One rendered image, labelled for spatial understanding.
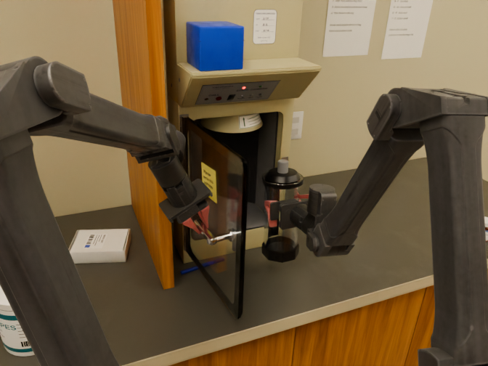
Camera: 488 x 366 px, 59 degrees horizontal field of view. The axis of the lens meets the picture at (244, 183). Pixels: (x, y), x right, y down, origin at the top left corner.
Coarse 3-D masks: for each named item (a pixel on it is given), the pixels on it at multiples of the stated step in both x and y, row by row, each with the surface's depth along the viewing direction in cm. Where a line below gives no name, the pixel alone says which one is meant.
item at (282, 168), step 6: (282, 162) 108; (276, 168) 112; (282, 168) 108; (288, 168) 112; (270, 174) 109; (276, 174) 108; (282, 174) 108; (288, 174) 108; (294, 174) 108; (270, 180) 108; (276, 180) 107; (282, 180) 107; (288, 180) 107; (294, 180) 107
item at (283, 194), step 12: (264, 180) 108; (300, 180) 108; (264, 192) 112; (276, 192) 108; (288, 192) 108; (264, 216) 114; (264, 228) 115; (276, 228) 111; (264, 240) 116; (276, 240) 113; (288, 240) 113
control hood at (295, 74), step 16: (256, 64) 100; (272, 64) 101; (288, 64) 101; (304, 64) 102; (192, 80) 91; (208, 80) 92; (224, 80) 94; (240, 80) 96; (256, 80) 98; (272, 80) 99; (288, 80) 102; (304, 80) 104; (192, 96) 97; (272, 96) 107; (288, 96) 110
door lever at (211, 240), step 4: (196, 220) 94; (200, 220) 95; (196, 224) 94; (200, 224) 93; (204, 224) 93; (200, 228) 92; (204, 228) 92; (200, 232) 92; (204, 232) 90; (208, 232) 90; (228, 232) 91; (204, 236) 91; (208, 236) 89; (212, 236) 89; (216, 236) 90; (220, 236) 89; (224, 236) 90; (228, 236) 90; (232, 236) 90; (208, 240) 88; (212, 240) 88; (216, 240) 89; (220, 240) 89; (208, 244) 88; (212, 244) 88
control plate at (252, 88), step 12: (216, 84) 95; (228, 84) 96; (240, 84) 97; (252, 84) 99; (264, 84) 100; (276, 84) 102; (204, 96) 98; (216, 96) 100; (228, 96) 101; (264, 96) 106
